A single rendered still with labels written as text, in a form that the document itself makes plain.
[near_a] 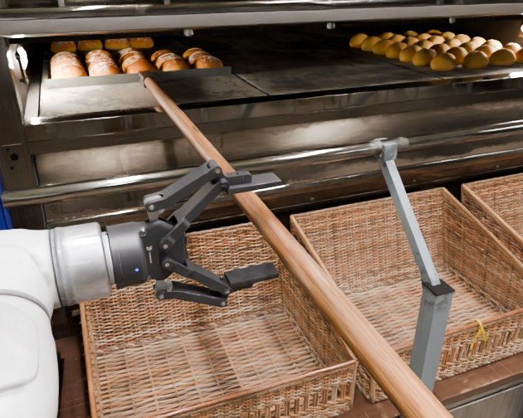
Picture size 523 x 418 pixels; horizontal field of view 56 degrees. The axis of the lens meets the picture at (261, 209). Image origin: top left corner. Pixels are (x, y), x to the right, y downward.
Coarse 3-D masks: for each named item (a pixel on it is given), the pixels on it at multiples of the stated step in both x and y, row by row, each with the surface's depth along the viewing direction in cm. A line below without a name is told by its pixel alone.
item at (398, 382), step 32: (160, 96) 121; (192, 128) 98; (224, 160) 83; (256, 224) 65; (288, 256) 57; (320, 288) 51; (352, 320) 46; (384, 352) 42; (384, 384) 41; (416, 384) 39; (416, 416) 37; (448, 416) 37
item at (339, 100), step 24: (264, 96) 132; (288, 96) 132; (312, 96) 132; (336, 96) 135; (360, 96) 137; (384, 96) 140; (408, 96) 143; (432, 96) 146; (24, 120) 113; (48, 120) 112; (72, 120) 112; (96, 120) 114; (120, 120) 116; (144, 120) 118; (168, 120) 120; (192, 120) 123; (216, 120) 125
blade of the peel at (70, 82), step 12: (48, 72) 159; (156, 72) 149; (168, 72) 150; (180, 72) 151; (192, 72) 153; (204, 72) 154; (216, 72) 156; (228, 72) 157; (48, 84) 139; (60, 84) 140; (72, 84) 142; (84, 84) 143; (96, 84) 144; (108, 84) 145
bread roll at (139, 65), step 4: (140, 60) 149; (132, 64) 148; (136, 64) 148; (140, 64) 148; (144, 64) 149; (148, 64) 149; (152, 64) 150; (128, 68) 148; (132, 68) 148; (136, 68) 148; (140, 68) 148; (144, 68) 148; (148, 68) 149; (152, 68) 150; (156, 68) 151; (128, 72) 148; (132, 72) 148; (136, 72) 148
